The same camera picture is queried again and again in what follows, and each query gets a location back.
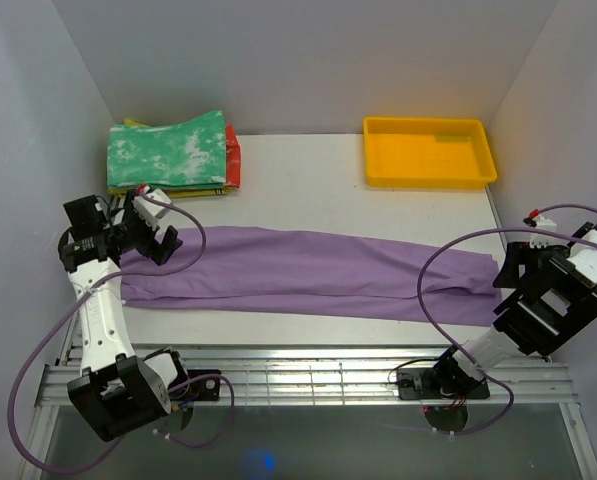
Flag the purple trousers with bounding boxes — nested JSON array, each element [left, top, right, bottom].
[[121, 226, 502, 327]]

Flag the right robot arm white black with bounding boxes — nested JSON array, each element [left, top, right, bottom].
[[426, 214, 597, 398]]

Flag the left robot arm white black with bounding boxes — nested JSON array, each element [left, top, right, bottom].
[[58, 187, 190, 442]]

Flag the yellow folded trousers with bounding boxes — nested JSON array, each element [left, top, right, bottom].
[[108, 117, 235, 200]]

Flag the green white folded trousers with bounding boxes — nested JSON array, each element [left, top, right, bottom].
[[105, 110, 229, 189]]

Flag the red folded trousers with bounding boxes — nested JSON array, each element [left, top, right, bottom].
[[225, 124, 241, 189]]

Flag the yellow plastic tray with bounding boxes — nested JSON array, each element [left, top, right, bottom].
[[363, 116, 497, 190]]

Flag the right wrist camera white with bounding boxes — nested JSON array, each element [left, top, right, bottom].
[[523, 209, 557, 249]]

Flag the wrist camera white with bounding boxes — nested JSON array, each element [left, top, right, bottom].
[[132, 184, 172, 231], [523, 209, 557, 249]]

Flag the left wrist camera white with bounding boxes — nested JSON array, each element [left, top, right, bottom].
[[132, 184, 172, 231]]

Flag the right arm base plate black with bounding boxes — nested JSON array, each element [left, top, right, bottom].
[[395, 368, 490, 400]]

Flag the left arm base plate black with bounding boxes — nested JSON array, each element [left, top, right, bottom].
[[169, 369, 222, 403]]

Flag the aluminium rail frame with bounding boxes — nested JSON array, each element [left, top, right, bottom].
[[35, 189, 579, 411]]

